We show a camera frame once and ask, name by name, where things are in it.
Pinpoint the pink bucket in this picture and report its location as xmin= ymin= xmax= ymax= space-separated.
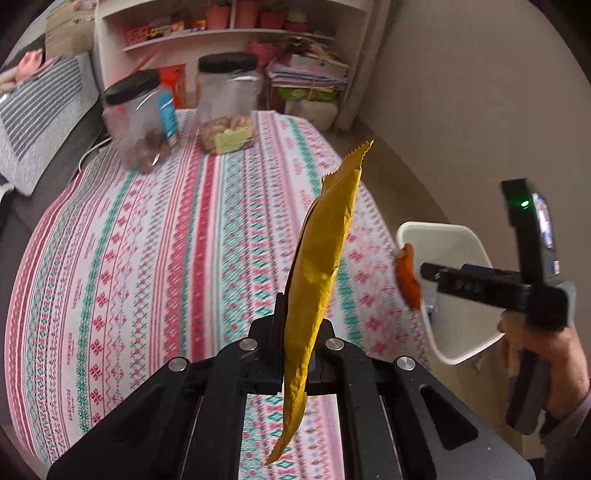
xmin=245 ymin=41 xmax=283 ymax=66

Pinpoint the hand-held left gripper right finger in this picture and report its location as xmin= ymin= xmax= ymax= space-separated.
xmin=305 ymin=318 xmax=536 ymax=480

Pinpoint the white cable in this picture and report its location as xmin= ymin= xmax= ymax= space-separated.
xmin=76 ymin=136 xmax=112 ymax=174

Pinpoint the yellow snack wrapper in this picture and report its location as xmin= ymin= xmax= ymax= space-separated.
xmin=265 ymin=141 xmax=375 ymax=466

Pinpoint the green cardboard box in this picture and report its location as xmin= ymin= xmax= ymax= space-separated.
xmin=277 ymin=85 xmax=343 ymax=103

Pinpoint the white bag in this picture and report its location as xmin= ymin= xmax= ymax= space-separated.
xmin=283 ymin=99 xmax=339 ymax=133

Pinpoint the person's right forearm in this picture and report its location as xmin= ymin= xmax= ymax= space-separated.
xmin=538 ymin=383 xmax=591 ymax=463

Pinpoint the green label clear jar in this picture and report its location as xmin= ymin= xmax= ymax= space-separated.
xmin=196 ymin=52 xmax=262 ymax=156

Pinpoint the grey striped pillow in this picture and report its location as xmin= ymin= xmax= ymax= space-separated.
xmin=0 ymin=53 xmax=100 ymax=197

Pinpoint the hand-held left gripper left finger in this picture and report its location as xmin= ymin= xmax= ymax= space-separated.
xmin=46 ymin=293 xmax=284 ymax=480

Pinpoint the orange peel piece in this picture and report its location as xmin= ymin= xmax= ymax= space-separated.
xmin=394 ymin=244 xmax=422 ymax=311

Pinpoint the row of small toys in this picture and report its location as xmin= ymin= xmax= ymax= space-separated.
xmin=148 ymin=17 xmax=206 ymax=38

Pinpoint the white shelf unit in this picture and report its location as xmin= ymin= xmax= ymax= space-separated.
xmin=95 ymin=0 xmax=376 ymax=112

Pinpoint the beige curtain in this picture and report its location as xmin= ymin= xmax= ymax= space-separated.
xmin=335 ymin=0 xmax=399 ymax=133

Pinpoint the stack of papers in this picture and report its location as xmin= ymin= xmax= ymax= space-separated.
xmin=265 ymin=39 xmax=350 ymax=91

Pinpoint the red packet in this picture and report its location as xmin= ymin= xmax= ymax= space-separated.
xmin=159 ymin=65 xmax=188 ymax=110

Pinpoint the blue label clear jar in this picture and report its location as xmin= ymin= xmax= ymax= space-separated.
xmin=102 ymin=69 xmax=180 ymax=174

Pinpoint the pink soft object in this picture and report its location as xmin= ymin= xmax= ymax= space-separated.
xmin=0 ymin=48 xmax=47 ymax=89

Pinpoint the person's right hand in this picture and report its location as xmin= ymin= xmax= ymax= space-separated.
xmin=498 ymin=310 xmax=591 ymax=420

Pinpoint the pink green patterned tablecloth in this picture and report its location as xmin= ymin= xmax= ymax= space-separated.
xmin=4 ymin=108 xmax=435 ymax=480

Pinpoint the white plastic bin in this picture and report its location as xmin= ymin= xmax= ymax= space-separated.
xmin=396 ymin=222 xmax=507 ymax=366

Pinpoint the beige woven cushion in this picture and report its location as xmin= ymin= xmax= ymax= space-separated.
xmin=45 ymin=0 xmax=100 ymax=59

